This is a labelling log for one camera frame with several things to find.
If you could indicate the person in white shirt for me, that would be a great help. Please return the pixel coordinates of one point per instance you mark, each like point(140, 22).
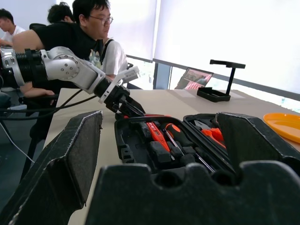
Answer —
point(112, 58)

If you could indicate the yellow plastic plate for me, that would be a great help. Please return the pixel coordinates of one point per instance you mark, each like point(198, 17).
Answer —
point(284, 126)

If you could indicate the black headphone stand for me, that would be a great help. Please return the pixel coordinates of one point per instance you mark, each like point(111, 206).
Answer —
point(212, 95)

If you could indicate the dark laptop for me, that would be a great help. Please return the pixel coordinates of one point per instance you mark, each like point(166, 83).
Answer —
point(195, 79)

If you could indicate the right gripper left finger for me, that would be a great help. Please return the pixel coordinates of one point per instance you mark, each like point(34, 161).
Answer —
point(58, 168)

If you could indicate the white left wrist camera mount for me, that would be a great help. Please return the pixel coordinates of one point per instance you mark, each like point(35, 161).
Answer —
point(131, 73)

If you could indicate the orange voltage tester pen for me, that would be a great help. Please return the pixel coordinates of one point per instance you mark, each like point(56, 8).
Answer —
point(156, 134)

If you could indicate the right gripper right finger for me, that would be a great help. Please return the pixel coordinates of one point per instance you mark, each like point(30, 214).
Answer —
point(257, 140)

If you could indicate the black tool case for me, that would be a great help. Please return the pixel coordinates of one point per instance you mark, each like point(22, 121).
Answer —
point(131, 140)

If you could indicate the black office chair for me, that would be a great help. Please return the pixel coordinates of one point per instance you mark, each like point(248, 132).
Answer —
point(35, 103)

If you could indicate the long shaft screwdriver black orange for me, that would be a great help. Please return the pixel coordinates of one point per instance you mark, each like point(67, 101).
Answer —
point(174, 130)

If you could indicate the seated person in white t-shirt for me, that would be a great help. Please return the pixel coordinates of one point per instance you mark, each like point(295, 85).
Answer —
point(14, 30)

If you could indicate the white roller blind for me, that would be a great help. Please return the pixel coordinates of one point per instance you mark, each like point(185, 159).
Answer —
point(133, 25)
point(229, 35)

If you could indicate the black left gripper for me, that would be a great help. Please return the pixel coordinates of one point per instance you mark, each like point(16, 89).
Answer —
point(117, 97)

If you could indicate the short shaft screwdriver black orange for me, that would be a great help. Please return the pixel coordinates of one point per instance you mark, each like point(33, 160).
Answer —
point(170, 140)

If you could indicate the man in black t-shirt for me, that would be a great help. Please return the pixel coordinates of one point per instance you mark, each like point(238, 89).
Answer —
point(65, 39)

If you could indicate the dark window frame post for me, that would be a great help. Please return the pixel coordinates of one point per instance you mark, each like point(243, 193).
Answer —
point(162, 75)

